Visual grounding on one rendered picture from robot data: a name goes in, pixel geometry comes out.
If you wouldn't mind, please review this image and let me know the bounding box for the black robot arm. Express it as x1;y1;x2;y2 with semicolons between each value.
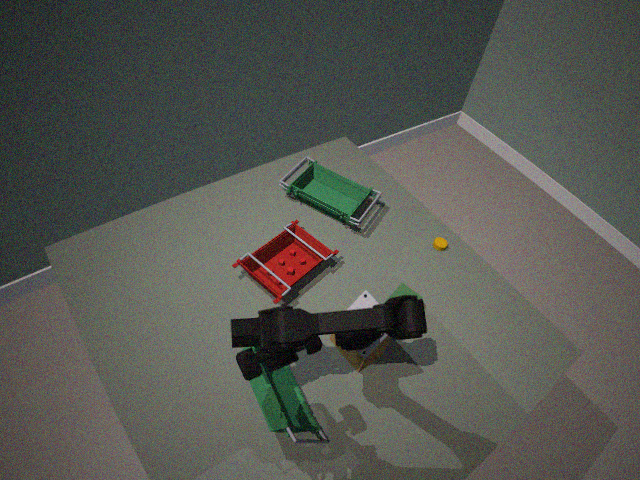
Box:
230;295;428;352

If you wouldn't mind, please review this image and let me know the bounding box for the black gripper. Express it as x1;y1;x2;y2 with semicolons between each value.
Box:
236;335;322;381

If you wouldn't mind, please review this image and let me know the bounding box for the yellow short cylinder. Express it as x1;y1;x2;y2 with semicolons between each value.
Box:
433;237;448;251

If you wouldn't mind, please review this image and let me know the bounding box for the red plastic tray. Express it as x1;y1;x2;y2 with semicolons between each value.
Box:
232;220;339;305

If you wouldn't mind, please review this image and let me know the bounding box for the green rectangular block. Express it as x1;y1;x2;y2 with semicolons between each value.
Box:
383;283;422;303

